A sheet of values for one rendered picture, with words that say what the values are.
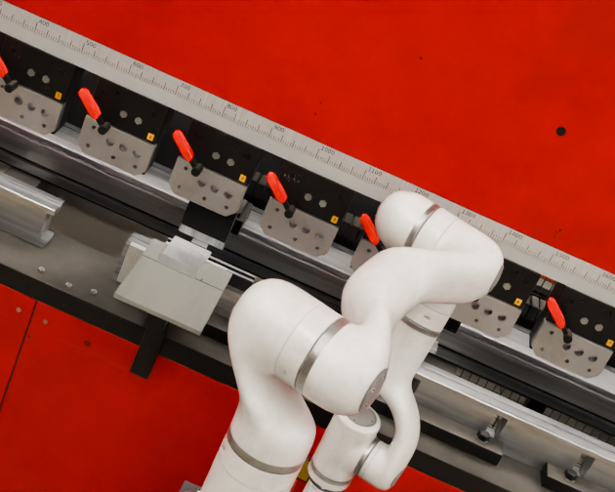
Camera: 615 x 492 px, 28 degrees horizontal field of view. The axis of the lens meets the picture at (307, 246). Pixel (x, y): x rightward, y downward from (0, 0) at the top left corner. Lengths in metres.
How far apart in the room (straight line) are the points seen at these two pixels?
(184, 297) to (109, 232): 2.22
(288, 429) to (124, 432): 0.97
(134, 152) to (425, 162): 0.58
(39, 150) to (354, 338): 1.37
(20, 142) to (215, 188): 0.58
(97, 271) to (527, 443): 0.98
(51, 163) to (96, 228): 1.76
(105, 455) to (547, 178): 1.10
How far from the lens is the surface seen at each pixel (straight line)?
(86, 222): 4.63
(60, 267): 2.60
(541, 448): 2.65
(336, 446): 2.20
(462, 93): 2.32
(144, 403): 2.60
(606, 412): 2.91
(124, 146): 2.50
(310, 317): 1.65
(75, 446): 2.71
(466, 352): 2.84
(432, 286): 1.88
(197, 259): 2.55
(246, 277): 2.56
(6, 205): 2.64
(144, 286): 2.39
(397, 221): 1.96
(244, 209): 2.77
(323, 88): 2.35
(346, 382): 1.62
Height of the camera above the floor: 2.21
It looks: 26 degrees down
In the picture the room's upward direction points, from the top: 24 degrees clockwise
